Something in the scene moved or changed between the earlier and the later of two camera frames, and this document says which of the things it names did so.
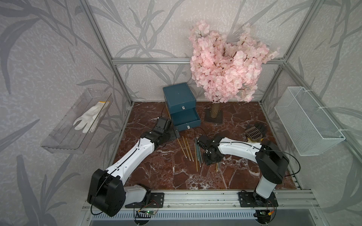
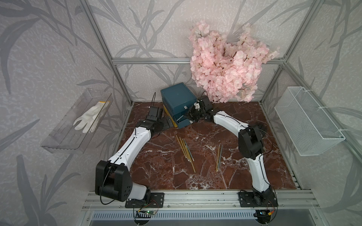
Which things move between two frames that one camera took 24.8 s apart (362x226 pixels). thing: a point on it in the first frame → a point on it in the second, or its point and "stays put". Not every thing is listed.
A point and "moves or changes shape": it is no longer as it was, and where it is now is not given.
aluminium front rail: x=305 y=200 stays put
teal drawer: x=185 y=119 moves or changes shape
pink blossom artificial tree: x=226 y=73 stays put
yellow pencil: x=189 y=149 → x=189 y=156
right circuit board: x=263 y=215 stays put
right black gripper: x=207 y=163 → x=190 y=114
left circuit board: x=144 y=214 stays put
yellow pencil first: x=181 y=148 stays put
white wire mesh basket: x=309 y=129 stays put
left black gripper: x=173 y=136 → x=166 y=125
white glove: x=92 y=117 stays put
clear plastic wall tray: x=74 y=132 stays put
